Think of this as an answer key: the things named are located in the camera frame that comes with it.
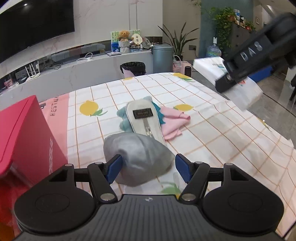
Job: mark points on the grey green metal bin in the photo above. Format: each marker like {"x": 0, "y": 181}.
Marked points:
{"x": 162, "y": 58}

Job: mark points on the blue water jug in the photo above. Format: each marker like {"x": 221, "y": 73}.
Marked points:
{"x": 213, "y": 50}

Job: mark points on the brown teddy bear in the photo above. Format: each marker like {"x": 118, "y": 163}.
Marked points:
{"x": 123, "y": 35}

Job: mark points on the teal dinosaur plush toy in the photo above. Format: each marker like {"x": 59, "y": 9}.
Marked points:
{"x": 125, "y": 125}

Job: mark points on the pink space heater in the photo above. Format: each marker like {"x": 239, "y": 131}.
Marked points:
{"x": 186, "y": 68}

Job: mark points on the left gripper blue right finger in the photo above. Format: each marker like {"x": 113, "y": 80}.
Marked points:
{"x": 184, "y": 167}

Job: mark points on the lemon pattern checked tablecloth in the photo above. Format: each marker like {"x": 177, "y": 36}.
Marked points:
{"x": 213, "y": 130}

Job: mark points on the tall green potted plant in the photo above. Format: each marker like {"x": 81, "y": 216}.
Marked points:
{"x": 178, "y": 42}

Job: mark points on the white wifi router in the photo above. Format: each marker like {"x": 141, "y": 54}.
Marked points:
{"x": 33, "y": 71}

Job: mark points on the trailing green ivy plant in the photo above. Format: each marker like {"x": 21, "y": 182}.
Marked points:
{"x": 223, "y": 19}

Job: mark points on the silver grey soft cap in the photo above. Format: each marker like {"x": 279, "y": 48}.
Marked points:
{"x": 144, "y": 158}

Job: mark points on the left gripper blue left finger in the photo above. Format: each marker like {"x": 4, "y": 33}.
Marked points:
{"x": 112, "y": 168}

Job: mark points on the white QR code pouch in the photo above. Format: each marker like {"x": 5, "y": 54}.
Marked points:
{"x": 243, "y": 94}

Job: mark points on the black wall television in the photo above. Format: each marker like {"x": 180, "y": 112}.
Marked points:
{"x": 28, "y": 23}

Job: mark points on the pink bin with black bag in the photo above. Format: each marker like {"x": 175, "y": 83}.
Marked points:
{"x": 133, "y": 69}

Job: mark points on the white TV console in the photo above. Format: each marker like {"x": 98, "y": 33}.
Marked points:
{"x": 74, "y": 76}

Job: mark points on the dark grey drawer cabinet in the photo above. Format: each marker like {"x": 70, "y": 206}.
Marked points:
{"x": 239, "y": 35}

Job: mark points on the red Wonderlab box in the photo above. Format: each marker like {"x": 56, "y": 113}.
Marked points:
{"x": 29, "y": 153}

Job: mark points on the pink cloth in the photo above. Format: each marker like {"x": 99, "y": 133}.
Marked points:
{"x": 173, "y": 121}

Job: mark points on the pink poster sheet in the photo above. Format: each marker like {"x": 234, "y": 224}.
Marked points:
{"x": 55, "y": 111}

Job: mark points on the round white paper fan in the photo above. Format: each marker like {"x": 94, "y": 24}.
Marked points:
{"x": 137, "y": 39}

